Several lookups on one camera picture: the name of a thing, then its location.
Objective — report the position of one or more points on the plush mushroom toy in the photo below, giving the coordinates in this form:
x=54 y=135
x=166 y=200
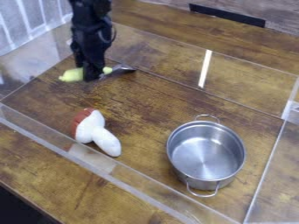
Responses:
x=89 y=129

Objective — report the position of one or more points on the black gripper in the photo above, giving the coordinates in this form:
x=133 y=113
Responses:
x=91 y=39

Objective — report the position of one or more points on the black strip on table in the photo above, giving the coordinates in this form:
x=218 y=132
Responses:
x=227 y=15

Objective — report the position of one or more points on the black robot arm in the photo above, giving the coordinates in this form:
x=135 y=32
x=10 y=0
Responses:
x=101 y=7

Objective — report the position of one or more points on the green handled metal spoon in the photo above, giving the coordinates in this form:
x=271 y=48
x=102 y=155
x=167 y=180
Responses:
x=74 y=75

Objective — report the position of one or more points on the stainless steel pot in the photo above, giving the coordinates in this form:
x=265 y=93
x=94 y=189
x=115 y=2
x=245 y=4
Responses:
x=207 y=155

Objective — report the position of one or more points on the clear acrylic enclosure wall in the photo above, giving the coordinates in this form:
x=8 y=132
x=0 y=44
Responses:
x=239 y=77

